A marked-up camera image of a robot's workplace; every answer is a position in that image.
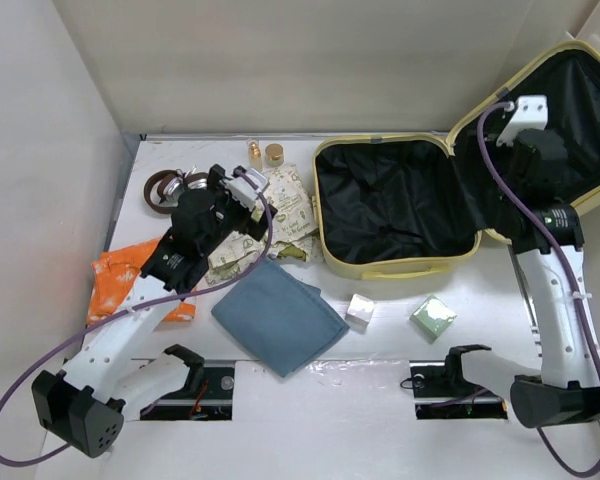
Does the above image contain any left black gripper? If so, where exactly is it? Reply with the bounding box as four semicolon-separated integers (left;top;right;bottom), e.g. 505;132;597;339
200;166;275;256

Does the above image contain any clear gold pump bottle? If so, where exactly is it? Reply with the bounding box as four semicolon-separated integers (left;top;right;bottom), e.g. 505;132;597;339
246;138;263;171

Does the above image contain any gold lid cosmetic jar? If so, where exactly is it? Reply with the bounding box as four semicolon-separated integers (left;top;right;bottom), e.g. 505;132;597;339
265;143;284;168

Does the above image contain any orange patterned cloth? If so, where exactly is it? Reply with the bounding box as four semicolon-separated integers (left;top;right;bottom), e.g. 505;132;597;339
86;236;198;325

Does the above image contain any blue denim cloth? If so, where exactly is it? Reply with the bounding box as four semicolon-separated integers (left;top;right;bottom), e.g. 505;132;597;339
211;259;349;378

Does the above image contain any green cosmetic box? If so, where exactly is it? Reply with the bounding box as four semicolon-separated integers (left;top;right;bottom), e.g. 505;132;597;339
410;295;457;341

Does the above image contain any white cosmetic box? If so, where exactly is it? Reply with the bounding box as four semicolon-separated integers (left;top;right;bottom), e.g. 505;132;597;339
345;294;376;333

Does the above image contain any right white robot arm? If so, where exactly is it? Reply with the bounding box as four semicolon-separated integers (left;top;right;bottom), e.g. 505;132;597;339
442;129;600;430

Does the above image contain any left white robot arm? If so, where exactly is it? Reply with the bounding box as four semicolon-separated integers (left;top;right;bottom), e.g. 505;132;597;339
31;165;277;458

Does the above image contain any cream cartoon print cloth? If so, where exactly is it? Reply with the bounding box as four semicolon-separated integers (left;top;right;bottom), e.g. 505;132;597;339
205;164;323;286

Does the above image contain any yellow suitcase black lining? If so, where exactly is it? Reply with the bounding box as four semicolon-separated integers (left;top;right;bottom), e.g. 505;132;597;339
313;40;600;279

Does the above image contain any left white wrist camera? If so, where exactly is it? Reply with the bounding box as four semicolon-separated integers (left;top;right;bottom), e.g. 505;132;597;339
223;166;269;212

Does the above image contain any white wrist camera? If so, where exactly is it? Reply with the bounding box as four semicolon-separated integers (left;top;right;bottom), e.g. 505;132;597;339
223;166;269;212
496;95;549;147

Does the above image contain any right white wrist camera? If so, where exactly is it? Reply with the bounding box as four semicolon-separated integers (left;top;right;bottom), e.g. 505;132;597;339
496;95;549;147

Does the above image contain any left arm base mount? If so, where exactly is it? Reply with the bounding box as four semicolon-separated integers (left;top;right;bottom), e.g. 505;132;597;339
140;344;235;421

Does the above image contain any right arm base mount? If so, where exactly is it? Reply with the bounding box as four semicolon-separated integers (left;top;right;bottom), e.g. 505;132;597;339
400;344;508;421

